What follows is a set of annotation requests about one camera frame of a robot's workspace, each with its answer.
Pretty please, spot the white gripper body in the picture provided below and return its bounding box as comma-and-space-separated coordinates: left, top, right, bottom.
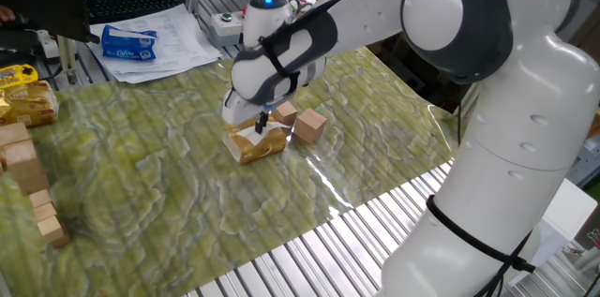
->
221, 89, 271, 127

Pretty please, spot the light wooden cube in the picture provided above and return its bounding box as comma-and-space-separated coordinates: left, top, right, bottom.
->
271, 100, 299, 126
292, 107, 328, 145

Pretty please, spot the white box with black handle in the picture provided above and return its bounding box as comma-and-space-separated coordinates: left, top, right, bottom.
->
508, 177, 600, 287

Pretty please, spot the large wooden block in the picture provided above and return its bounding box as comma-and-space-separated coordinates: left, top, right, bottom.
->
2, 139, 51, 196
0, 122, 32, 148

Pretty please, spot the black keyboard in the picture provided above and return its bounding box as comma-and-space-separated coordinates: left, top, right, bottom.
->
85, 0, 188, 25

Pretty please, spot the green marble pattern mat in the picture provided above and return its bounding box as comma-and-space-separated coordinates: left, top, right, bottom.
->
0, 46, 470, 297

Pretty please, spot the stack of white papers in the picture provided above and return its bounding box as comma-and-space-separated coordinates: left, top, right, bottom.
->
87, 4, 224, 85

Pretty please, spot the yellow snack packet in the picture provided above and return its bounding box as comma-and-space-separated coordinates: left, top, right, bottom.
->
0, 63, 40, 90

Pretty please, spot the white power strip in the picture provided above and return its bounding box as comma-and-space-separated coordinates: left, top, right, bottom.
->
36, 28, 60, 60

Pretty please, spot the gold tissue pack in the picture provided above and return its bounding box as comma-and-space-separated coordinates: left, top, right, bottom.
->
220, 116, 288, 165
0, 80, 60, 128

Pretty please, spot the white napkin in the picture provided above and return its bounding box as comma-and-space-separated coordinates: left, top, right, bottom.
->
236, 121, 292, 147

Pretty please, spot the grey button box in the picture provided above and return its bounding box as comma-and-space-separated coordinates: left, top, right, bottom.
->
208, 11, 246, 48

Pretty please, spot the blue tissue pack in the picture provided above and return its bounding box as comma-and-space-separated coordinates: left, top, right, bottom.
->
100, 23, 158, 62

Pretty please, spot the small wooden block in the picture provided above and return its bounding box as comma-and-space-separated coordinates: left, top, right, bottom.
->
33, 201, 59, 223
37, 215, 72, 250
28, 188, 53, 209

